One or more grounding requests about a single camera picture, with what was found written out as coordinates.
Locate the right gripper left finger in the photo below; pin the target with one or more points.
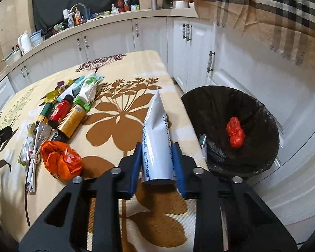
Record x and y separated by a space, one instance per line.
63 225

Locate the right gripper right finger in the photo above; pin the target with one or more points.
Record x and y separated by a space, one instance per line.
229 215

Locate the silver sachet strip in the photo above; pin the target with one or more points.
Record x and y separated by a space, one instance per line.
42 134

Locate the orange plastic bag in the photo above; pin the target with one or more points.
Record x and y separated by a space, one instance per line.
61 161

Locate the green label bottle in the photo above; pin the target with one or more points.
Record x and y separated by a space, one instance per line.
45 114

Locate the large white tube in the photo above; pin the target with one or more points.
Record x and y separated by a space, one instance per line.
156 145

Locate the yellow wrapper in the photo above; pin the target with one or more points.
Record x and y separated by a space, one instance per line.
52 96

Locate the yellow label bottle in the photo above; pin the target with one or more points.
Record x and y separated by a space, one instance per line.
69 124

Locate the white teal tube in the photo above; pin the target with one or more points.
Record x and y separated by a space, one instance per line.
70 89

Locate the green white wrapper bundle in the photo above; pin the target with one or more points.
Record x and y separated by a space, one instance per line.
88 91

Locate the red plastic bag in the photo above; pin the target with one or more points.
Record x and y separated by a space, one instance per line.
235 132

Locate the black trash bin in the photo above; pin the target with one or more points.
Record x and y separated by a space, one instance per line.
210 108

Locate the floral beige tablecloth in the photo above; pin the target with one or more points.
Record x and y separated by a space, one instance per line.
157 218

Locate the white pot with lid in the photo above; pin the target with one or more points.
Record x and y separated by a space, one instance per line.
13 57

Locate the white electric kettle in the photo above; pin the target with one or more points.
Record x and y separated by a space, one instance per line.
24 42

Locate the chrome sink faucet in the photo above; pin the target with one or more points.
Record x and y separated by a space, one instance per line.
84 10

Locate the orange dish soap bottle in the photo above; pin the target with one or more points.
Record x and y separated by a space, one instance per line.
77 16

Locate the white lower cabinets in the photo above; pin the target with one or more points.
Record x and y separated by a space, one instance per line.
273 61

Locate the dark sauce bottle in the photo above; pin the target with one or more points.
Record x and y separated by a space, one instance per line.
120 5

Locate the steel thermos bottle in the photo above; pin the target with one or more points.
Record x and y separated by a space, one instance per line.
154 4

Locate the plaid beige scarf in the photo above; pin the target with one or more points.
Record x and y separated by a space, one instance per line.
265 13

